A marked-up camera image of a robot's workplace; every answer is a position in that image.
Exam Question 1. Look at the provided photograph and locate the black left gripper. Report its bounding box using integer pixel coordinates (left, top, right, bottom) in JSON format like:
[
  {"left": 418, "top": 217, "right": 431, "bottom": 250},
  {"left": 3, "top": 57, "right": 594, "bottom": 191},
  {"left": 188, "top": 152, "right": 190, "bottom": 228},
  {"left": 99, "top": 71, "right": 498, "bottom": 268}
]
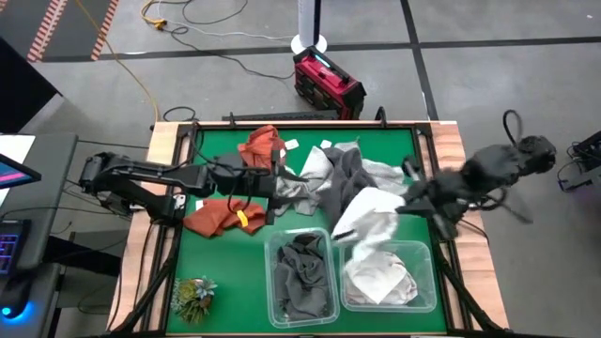
[{"left": 208, "top": 147, "right": 311, "bottom": 225}]

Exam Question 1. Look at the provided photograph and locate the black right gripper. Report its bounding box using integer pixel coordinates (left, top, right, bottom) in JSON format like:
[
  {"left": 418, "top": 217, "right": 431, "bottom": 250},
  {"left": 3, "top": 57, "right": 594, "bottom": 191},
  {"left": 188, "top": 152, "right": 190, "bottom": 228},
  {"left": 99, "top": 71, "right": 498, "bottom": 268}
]
[{"left": 397, "top": 160, "right": 469, "bottom": 241}]

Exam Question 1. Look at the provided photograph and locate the light grey towel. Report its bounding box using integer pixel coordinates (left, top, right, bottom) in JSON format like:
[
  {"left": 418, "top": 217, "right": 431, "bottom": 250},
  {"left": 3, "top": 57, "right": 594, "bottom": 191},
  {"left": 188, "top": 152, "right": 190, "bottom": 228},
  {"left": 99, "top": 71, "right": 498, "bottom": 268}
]
[
  {"left": 274, "top": 174, "right": 309, "bottom": 211},
  {"left": 333, "top": 139, "right": 410, "bottom": 197},
  {"left": 293, "top": 139, "right": 335, "bottom": 217}
]

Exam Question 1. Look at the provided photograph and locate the orange towel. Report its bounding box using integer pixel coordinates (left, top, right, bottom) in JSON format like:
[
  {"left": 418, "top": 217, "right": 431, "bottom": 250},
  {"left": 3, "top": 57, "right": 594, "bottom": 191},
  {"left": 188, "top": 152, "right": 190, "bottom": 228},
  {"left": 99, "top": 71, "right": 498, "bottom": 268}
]
[
  {"left": 237, "top": 124, "right": 301, "bottom": 171},
  {"left": 181, "top": 197, "right": 268, "bottom": 238}
]

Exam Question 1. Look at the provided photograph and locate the clear plastic bin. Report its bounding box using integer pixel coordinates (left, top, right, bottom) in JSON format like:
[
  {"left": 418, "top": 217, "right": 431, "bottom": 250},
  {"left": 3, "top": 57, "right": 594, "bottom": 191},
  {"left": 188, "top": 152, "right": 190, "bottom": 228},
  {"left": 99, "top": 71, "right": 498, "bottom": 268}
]
[
  {"left": 263, "top": 226, "right": 342, "bottom": 329},
  {"left": 338, "top": 238, "right": 438, "bottom": 314}
]

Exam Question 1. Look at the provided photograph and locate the dark grey checked towel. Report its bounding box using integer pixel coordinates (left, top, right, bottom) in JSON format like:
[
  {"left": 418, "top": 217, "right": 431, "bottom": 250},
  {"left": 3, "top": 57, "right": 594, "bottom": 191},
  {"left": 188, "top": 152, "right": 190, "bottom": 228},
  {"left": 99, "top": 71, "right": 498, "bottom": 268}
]
[{"left": 273, "top": 233, "right": 331, "bottom": 321}]

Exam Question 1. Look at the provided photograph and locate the long black bar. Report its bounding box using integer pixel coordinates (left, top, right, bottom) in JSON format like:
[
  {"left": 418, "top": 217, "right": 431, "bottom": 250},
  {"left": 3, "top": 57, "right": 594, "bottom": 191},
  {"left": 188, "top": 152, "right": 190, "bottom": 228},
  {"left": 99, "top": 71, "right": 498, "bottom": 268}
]
[{"left": 222, "top": 111, "right": 340, "bottom": 123}]

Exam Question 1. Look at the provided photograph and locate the red and black toolbox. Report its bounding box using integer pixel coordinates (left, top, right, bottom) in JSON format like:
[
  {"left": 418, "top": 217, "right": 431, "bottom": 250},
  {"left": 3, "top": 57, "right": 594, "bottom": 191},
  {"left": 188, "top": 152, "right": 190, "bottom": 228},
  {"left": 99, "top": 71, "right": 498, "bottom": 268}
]
[{"left": 293, "top": 45, "right": 368, "bottom": 121}]

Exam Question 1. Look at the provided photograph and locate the green table mat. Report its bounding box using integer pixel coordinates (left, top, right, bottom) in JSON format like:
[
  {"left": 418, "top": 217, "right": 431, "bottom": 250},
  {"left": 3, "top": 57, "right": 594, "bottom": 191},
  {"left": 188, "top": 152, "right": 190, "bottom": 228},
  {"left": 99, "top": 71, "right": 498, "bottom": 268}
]
[{"left": 166, "top": 127, "right": 450, "bottom": 334}]

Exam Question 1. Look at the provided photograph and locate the white tower fan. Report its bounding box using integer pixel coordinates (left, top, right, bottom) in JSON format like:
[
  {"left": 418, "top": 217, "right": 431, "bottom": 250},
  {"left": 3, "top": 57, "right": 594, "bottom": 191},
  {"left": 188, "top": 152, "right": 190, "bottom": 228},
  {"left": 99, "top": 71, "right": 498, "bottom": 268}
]
[{"left": 290, "top": 0, "right": 329, "bottom": 55}]

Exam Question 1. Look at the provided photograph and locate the small succulent plant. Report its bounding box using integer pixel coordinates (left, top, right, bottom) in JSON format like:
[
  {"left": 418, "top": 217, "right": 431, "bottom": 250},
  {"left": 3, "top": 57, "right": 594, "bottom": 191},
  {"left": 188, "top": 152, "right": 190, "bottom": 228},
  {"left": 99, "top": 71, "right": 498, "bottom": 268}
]
[{"left": 170, "top": 275, "right": 219, "bottom": 325}]

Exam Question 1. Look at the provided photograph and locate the black desk crossbar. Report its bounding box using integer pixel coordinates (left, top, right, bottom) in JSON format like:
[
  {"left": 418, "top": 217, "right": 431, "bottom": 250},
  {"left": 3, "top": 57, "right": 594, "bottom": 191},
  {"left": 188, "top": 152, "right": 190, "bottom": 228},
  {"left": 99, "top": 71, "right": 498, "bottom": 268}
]
[{"left": 44, "top": 234, "right": 124, "bottom": 278}]

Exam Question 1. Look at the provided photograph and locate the grey desk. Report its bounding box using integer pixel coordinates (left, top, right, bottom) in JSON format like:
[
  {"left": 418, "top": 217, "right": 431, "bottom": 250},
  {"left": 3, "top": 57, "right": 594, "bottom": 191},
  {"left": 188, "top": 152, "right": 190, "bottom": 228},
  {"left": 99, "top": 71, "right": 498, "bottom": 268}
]
[{"left": 0, "top": 133, "right": 80, "bottom": 283}]

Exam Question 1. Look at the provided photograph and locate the computer screen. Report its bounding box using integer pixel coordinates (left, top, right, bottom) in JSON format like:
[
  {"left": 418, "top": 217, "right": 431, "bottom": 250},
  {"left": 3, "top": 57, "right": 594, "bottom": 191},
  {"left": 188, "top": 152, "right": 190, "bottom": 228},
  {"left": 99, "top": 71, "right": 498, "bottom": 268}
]
[{"left": 0, "top": 153, "right": 42, "bottom": 190}]

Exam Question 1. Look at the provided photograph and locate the black panel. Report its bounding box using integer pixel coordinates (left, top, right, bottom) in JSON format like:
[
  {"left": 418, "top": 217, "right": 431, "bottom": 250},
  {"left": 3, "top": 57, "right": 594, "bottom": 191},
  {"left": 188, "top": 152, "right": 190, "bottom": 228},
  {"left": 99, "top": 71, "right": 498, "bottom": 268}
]
[{"left": 0, "top": 37, "right": 63, "bottom": 135}]

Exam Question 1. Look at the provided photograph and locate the backlit keyboard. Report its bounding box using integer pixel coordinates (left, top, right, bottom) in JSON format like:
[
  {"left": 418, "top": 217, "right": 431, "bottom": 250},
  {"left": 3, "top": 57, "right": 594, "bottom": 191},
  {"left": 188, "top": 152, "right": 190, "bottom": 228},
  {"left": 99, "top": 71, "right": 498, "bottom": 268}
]
[{"left": 0, "top": 219, "right": 32, "bottom": 277}]

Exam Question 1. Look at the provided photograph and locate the black computer mouse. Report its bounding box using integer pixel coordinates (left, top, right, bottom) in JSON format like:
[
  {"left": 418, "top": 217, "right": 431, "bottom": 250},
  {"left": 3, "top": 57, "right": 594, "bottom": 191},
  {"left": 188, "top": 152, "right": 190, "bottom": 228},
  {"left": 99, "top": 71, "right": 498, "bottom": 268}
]
[{"left": 0, "top": 281, "right": 35, "bottom": 321}]

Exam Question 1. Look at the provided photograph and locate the black diagonal frame strut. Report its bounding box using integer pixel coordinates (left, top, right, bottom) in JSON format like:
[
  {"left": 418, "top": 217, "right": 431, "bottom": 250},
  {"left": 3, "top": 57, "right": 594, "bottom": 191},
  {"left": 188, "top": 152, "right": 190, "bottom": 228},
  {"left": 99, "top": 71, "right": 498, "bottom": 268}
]
[
  {"left": 110, "top": 223, "right": 183, "bottom": 335},
  {"left": 432, "top": 224, "right": 507, "bottom": 335}
]

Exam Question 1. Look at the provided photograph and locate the black floor cable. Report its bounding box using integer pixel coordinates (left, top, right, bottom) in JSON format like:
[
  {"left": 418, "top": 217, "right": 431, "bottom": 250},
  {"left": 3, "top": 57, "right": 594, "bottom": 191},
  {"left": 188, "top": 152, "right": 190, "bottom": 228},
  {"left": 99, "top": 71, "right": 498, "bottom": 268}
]
[
  {"left": 167, "top": 25, "right": 296, "bottom": 81},
  {"left": 181, "top": 0, "right": 250, "bottom": 26}
]

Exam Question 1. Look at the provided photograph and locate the coiled black cable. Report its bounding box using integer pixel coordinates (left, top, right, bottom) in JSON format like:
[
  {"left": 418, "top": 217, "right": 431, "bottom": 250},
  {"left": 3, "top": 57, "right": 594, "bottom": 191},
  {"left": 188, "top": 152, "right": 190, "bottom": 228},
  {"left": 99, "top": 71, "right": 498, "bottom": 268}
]
[{"left": 162, "top": 106, "right": 198, "bottom": 122}]

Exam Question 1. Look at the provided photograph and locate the white floor cable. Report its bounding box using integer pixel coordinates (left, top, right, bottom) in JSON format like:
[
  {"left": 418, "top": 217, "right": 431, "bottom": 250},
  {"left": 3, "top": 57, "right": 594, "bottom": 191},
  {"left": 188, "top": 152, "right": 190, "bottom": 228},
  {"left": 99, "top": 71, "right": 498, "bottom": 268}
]
[{"left": 157, "top": 0, "right": 296, "bottom": 42}]

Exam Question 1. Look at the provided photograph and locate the thin yellow cable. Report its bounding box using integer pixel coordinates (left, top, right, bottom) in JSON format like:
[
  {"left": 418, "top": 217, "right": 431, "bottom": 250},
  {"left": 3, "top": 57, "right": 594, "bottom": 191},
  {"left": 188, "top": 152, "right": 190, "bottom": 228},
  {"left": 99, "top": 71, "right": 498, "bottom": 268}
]
[{"left": 74, "top": 0, "right": 161, "bottom": 124}]

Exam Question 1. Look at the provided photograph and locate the yellow extension cord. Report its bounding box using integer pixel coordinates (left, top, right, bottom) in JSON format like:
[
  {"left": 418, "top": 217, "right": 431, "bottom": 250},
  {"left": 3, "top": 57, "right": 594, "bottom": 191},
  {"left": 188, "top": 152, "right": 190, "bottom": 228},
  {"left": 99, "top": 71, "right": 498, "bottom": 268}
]
[{"left": 140, "top": 0, "right": 169, "bottom": 32}]

